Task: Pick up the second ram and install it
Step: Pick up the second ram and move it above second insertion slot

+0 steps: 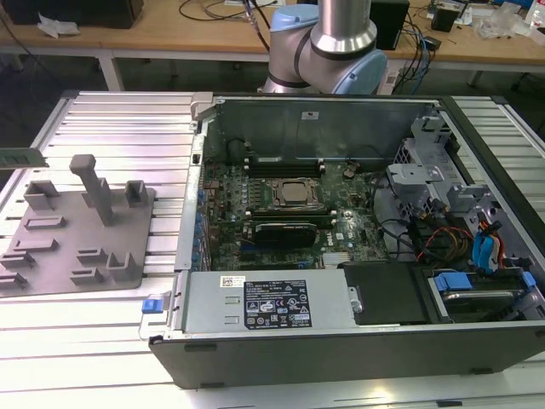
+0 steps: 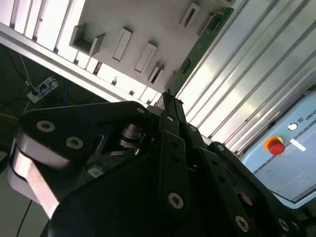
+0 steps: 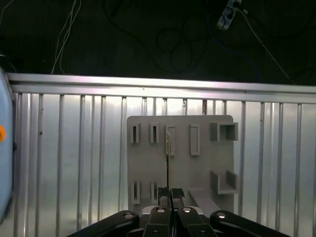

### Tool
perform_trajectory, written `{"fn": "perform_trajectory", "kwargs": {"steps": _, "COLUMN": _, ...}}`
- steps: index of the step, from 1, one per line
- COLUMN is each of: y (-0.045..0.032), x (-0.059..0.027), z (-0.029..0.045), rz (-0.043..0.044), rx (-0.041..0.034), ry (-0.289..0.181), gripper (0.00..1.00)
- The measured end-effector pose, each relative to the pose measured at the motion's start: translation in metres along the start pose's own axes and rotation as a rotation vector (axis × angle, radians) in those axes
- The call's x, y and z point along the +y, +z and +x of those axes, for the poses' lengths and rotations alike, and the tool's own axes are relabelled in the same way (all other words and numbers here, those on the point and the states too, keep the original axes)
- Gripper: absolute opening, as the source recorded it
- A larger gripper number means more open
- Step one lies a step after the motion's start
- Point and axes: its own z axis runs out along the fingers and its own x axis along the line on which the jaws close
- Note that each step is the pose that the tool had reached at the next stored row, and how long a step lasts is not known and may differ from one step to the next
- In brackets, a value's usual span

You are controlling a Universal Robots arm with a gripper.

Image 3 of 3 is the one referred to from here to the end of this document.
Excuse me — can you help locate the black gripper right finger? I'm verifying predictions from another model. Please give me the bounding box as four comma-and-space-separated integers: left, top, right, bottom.
171, 188, 292, 237

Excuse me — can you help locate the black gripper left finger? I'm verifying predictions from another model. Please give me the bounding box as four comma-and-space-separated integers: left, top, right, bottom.
67, 188, 172, 237

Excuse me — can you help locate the green RAM stick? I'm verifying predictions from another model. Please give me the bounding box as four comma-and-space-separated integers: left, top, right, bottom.
164, 132, 173, 190

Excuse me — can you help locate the grey parts rack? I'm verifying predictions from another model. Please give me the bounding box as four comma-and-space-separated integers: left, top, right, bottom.
126, 115, 239, 213

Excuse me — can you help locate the pale blue teach pendant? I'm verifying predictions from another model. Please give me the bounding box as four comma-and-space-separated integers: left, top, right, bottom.
0, 68, 15, 224

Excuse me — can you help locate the white power strip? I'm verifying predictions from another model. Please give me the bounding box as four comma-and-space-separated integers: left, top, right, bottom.
216, 0, 242, 31

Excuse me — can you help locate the blue cable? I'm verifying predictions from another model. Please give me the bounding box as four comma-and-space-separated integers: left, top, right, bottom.
206, 9, 263, 80

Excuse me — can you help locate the black coiled cable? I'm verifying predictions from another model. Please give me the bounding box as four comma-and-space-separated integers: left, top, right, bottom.
103, 0, 209, 75

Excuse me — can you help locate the grey cable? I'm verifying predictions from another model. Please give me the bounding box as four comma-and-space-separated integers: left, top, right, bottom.
237, 4, 297, 85

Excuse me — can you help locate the thin white cable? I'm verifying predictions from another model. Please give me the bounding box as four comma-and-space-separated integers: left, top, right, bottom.
50, 0, 78, 75
59, 0, 82, 74

